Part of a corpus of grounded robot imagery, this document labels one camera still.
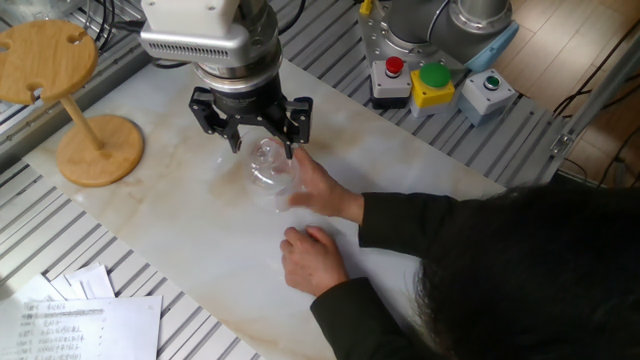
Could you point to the left forearm dark sleeve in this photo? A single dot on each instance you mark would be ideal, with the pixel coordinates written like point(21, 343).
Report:
point(365, 325)

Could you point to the yellow box green button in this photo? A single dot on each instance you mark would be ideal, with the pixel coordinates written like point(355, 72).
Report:
point(432, 87)

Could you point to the clear stemmed glass cup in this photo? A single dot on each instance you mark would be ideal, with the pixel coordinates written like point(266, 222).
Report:
point(272, 175)

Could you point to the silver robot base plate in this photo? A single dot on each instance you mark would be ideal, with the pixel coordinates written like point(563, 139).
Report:
point(370, 35)

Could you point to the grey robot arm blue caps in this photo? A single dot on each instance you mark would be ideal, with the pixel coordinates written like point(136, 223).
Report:
point(450, 20)

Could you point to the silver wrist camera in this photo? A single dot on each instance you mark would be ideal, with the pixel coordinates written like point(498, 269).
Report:
point(195, 47)

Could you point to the white marble pattern mat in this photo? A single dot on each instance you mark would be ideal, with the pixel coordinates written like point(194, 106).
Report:
point(200, 225)

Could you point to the person's left hand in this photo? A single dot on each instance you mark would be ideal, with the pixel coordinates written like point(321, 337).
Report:
point(312, 260)

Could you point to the grey box small green button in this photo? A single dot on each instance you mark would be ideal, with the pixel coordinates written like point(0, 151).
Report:
point(487, 97)

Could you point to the grey box red button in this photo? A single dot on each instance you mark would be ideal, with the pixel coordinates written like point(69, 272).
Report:
point(391, 82)

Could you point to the person's head black hair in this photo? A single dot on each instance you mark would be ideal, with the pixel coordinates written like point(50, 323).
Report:
point(540, 280)

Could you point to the person's right hand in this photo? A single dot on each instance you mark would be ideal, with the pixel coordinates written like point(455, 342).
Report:
point(325, 197)

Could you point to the yellow clip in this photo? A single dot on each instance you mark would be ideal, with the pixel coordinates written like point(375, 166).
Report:
point(366, 7)

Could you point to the right forearm dark sleeve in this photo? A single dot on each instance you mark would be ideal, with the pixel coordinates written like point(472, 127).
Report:
point(400, 225)

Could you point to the white paper sheet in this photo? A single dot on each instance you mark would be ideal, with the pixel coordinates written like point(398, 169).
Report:
point(35, 292)
point(92, 282)

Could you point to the printed paper sheet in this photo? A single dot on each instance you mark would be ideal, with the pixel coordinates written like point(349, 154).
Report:
point(90, 330)

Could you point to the aluminium frame post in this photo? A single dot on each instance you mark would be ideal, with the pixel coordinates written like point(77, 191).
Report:
point(595, 100)

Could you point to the round wooden glass rack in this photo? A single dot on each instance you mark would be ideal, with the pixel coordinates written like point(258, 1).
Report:
point(100, 155)

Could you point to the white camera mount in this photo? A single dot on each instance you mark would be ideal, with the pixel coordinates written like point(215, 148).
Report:
point(190, 15)

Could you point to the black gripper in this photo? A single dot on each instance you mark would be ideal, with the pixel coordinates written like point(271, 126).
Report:
point(247, 102)

